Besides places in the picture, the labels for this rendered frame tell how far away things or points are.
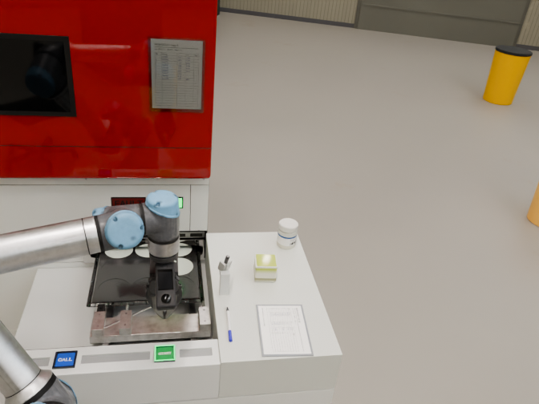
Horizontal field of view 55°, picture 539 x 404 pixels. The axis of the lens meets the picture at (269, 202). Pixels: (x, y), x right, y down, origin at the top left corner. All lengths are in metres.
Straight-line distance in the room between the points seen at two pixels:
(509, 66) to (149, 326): 6.33
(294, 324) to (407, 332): 1.62
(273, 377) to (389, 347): 1.54
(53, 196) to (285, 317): 0.89
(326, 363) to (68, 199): 1.02
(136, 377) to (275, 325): 0.42
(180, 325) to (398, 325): 1.74
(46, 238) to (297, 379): 0.85
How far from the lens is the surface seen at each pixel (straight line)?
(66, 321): 1.84
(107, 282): 1.84
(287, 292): 1.71
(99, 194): 1.86
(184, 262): 1.91
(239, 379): 1.54
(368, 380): 2.82
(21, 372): 1.26
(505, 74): 7.41
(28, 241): 1.06
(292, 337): 1.56
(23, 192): 1.91
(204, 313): 1.69
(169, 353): 1.50
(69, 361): 1.52
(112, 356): 1.52
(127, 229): 1.04
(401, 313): 3.25
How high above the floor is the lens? 2.07
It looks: 31 degrees down
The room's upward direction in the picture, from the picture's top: 6 degrees clockwise
